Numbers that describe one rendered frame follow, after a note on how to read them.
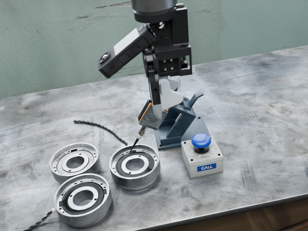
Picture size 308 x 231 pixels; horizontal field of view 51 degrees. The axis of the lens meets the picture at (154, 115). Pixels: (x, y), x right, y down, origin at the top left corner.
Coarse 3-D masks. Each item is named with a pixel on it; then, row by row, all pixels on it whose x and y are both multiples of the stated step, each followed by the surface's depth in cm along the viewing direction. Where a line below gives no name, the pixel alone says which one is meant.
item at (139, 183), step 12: (132, 144) 70; (144, 144) 70; (120, 156) 69; (132, 156) 69; (156, 156) 68; (132, 168) 70; (144, 168) 65; (156, 168) 64; (120, 180) 63; (132, 180) 62; (144, 180) 63
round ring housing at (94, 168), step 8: (72, 144) 72; (80, 144) 73; (88, 144) 72; (56, 152) 71; (64, 152) 72; (96, 152) 70; (56, 160) 70; (64, 160) 70; (72, 160) 71; (80, 160) 72; (88, 160) 69; (96, 160) 67; (56, 168) 68; (64, 168) 68; (72, 168) 72; (80, 168) 67; (88, 168) 65; (96, 168) 68; (56, 176) 66; (64, 176) 64; (72, 176) 64
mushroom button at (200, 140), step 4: (196, 136) 65; (200, 136) 65; (204, 136) 65; (208, 136) 65; (192, 140) 64; (196, 140) 64; (200, 140) 64; (204, 140) 64; (208, 140) 64; (192, 144) 64; (196, 144) 63; (200, 144) 63; (204, 144) 63; (208, 144) 63; (200, 148) 65
